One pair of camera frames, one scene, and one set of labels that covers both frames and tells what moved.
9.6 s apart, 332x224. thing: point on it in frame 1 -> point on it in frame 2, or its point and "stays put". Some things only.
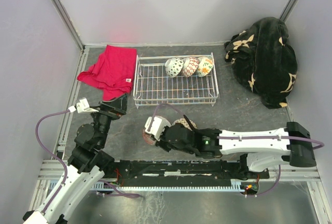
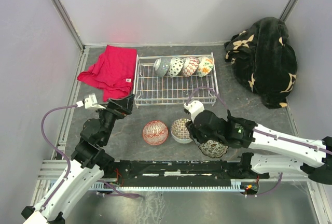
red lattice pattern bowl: [189, 66] stays put
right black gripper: [160, 143] -> [194, 133]
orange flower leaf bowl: [205, 66] stays put
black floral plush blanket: [261, 59] stays put
